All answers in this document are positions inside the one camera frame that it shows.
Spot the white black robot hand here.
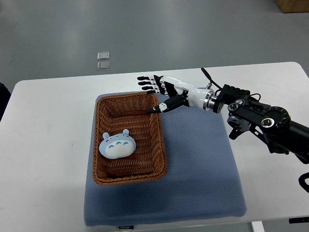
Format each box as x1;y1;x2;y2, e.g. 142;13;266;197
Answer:
137;75;215;114

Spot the blue white plush toy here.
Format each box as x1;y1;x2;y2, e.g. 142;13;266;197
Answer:
98;129;136;160

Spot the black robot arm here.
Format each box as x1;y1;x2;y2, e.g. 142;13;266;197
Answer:
137;68;309;164

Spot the brown wicker basket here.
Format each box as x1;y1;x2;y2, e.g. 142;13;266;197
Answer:
92;92;168;186

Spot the upper silver floor plate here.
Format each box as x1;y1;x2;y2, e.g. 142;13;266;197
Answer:
97;51;110;60

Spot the blue quilted mat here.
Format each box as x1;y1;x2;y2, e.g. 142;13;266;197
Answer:
84;106;247;226

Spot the brown cardboard box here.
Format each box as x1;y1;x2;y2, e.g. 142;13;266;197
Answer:
275;0;309;13

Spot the white table leg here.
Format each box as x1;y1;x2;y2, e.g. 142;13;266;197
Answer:
251;221;265;232

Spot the black table control panel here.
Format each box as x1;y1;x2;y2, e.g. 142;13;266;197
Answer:
289;217;309;224

